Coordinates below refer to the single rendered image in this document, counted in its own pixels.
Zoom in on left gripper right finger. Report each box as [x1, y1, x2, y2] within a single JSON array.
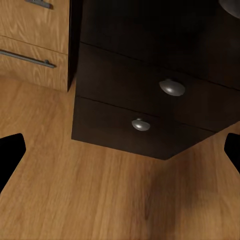
[[224, 133, 240, 173]]

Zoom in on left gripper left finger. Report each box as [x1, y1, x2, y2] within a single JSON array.
[[0, 133, 26, 193]]

